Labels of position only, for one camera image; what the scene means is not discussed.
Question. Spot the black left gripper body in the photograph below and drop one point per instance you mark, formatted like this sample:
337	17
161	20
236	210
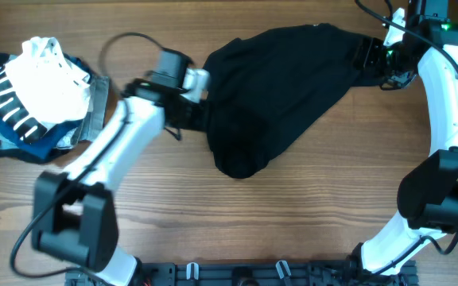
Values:
192	114

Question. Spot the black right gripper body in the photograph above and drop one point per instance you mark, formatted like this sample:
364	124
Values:
370	53

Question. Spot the black t-shirt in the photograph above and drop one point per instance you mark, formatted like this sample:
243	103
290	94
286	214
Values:
266	91

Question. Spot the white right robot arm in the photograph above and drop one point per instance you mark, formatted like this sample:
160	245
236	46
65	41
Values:
421	42

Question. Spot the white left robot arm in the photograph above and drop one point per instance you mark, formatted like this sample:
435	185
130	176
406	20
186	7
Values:
74	217

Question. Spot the grey denim garment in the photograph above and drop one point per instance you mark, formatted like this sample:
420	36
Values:
91	125

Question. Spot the blue garment in pile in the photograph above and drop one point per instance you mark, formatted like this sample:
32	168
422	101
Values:
54	143

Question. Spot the black white striped garment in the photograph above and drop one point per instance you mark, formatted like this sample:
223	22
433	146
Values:
15	116

